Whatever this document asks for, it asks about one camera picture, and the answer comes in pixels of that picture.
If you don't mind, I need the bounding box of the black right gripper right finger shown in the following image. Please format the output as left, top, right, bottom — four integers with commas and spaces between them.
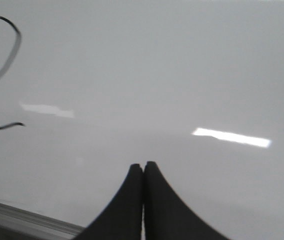
144, 161, 227, 240

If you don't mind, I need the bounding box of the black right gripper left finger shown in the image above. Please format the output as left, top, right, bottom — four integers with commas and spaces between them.
74, 163, 143, 240

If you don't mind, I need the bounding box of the grey aluminium whiteboard tray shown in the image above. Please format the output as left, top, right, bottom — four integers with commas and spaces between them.
0, 203, 85, 240

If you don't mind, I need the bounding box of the white whiteboard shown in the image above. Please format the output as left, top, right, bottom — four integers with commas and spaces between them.
0, 0, 284, 240

